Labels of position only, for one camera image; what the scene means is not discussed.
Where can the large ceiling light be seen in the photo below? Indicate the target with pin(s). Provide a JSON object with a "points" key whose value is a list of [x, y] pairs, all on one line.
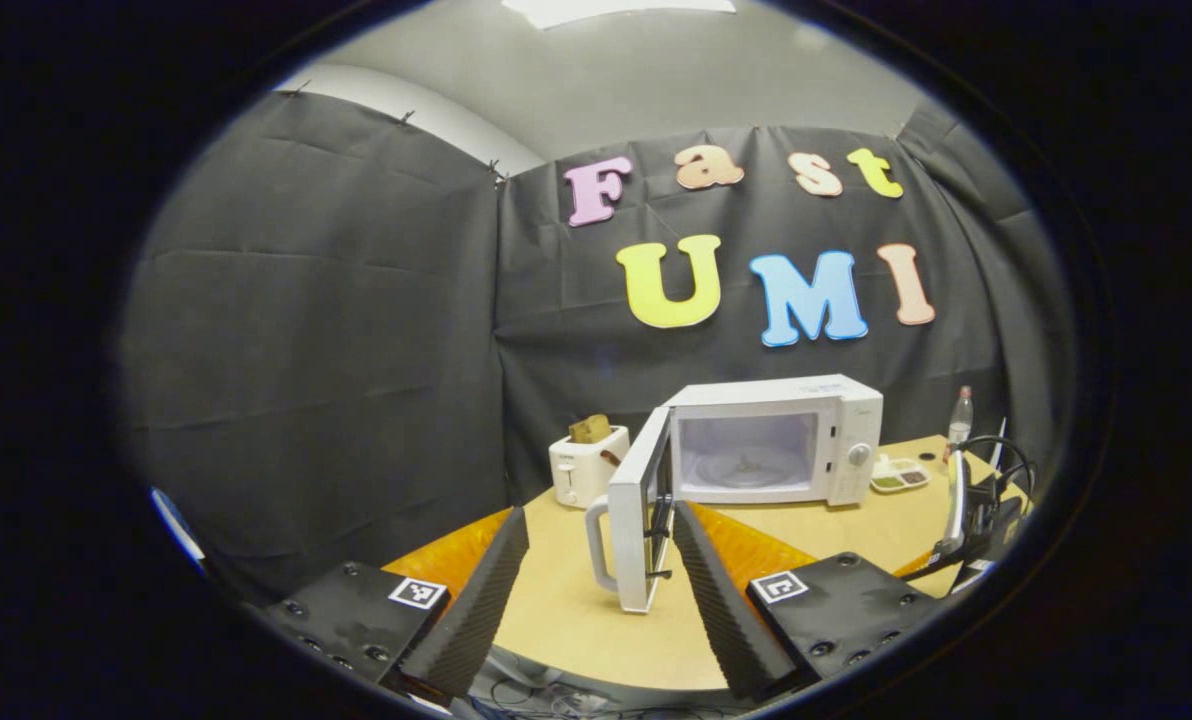
{"points": [[606, 10]]}

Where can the white microwave oven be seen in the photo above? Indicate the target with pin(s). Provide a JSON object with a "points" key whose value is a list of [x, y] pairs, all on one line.
{"points": [[851, 435]]}

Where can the white toaster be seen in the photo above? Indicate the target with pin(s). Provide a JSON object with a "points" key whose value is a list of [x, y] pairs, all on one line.
{"points": [[586, 470]]}

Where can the clear plastic bottle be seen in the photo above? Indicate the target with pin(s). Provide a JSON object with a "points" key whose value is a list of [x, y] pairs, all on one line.
{"points": [[960, 425]]}

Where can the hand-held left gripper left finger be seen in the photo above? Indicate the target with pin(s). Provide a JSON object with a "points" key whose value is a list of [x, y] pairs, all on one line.
{"points": [[486, 600]]}

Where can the glass turntable plate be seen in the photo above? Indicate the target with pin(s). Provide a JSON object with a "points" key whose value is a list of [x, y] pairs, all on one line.
{"points": [[756, 475]]}

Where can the brown bread slice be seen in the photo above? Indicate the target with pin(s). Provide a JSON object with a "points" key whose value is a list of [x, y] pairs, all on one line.
{"points": [[590, 430]]}

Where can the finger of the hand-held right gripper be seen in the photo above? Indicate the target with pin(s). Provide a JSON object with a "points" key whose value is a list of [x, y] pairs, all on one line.
{"points": [[924, 566]]}

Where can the white divided bean dish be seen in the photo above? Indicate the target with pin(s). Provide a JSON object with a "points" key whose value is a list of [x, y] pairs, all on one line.
{"points": [[901, 478]]}

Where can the wooden spoon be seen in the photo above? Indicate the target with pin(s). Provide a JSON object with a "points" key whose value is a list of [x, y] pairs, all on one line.
{"points": [[611, 457]]}

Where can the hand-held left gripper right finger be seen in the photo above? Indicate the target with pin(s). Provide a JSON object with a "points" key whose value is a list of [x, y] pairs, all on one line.
{"points": [[721, 600]]}

